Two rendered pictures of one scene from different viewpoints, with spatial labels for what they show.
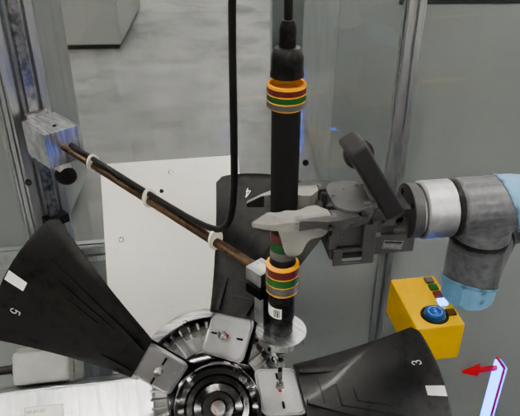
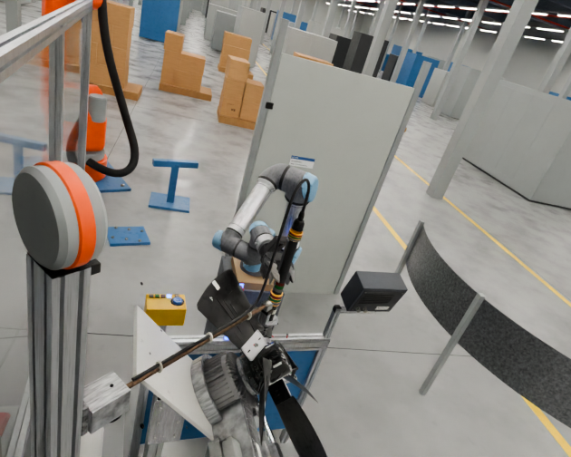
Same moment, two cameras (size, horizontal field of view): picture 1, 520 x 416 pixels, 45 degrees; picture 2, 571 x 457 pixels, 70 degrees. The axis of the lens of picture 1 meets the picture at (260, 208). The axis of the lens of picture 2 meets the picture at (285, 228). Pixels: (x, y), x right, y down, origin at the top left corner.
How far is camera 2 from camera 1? 1.49 m
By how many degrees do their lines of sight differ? 89
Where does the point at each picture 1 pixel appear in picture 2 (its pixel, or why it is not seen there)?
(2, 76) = (79, 396)
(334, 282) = not seen: hidden behind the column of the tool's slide
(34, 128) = (113, 399)
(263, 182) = (211, 289)
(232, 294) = (244, 332)
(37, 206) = not seen: outside the picture
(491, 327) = not seen: hidden behind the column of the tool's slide
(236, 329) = (255, 338)
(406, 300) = (165, 307)
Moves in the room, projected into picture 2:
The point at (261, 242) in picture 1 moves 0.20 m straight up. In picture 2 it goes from (234, 306) to (247, 256)
